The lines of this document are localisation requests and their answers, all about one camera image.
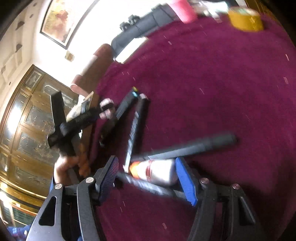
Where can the left hand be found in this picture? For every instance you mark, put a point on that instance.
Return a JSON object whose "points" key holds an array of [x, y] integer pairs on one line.
{"points": [[63, 164]]}

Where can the pink knit covered bottle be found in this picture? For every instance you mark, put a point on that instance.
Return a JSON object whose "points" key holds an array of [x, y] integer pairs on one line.
{"points": [[183, 10]]}

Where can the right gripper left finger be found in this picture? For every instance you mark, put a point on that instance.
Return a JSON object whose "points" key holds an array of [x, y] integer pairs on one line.
{"points": [[68, 213]]}

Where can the yellow capped black marker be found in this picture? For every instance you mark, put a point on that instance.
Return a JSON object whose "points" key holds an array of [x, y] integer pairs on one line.
{"points": [[126, 103]]}

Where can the brown armchair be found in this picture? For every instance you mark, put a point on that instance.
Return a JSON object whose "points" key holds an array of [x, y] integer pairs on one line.
{"points": [[87, 81]]}

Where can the purple capped black marker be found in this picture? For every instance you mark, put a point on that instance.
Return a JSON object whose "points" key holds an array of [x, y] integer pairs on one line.
{"points": [[149, 187]]}

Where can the grey capped black marker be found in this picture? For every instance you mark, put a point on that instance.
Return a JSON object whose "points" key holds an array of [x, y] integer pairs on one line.
{"points": [[198, 146]]}

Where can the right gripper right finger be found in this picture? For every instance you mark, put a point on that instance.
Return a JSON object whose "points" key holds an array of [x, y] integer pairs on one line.
{"points": [[222, 212]]}

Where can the black leather sofa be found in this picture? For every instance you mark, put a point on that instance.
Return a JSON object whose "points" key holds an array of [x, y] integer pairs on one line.
{"points": [[158, 17]]}

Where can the black clamps on sofa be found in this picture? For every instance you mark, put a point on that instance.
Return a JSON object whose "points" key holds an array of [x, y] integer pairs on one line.
{"points": [[132, 20]]}

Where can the white capped black marker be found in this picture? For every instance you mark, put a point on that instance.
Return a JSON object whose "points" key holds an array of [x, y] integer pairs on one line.
{"points": [[135, 130]]}

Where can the framed horse painting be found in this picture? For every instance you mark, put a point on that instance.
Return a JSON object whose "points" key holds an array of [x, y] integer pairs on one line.
{"points": [[63, 19]]}

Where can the white notepad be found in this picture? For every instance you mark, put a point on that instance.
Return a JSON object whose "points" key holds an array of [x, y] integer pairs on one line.
{"points": [[129, 50]]}

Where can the orange capped white bottle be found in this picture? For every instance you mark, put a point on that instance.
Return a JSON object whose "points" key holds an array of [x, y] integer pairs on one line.
{"points": [[158, 172]]}

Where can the wooden glass door cabinet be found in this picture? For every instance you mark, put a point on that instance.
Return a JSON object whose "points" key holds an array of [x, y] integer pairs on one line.
{"points": [[26, 159]]}

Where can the yellow tape roll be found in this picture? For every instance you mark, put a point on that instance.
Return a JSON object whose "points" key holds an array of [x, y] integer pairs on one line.
{"points": [[245, 19]]}

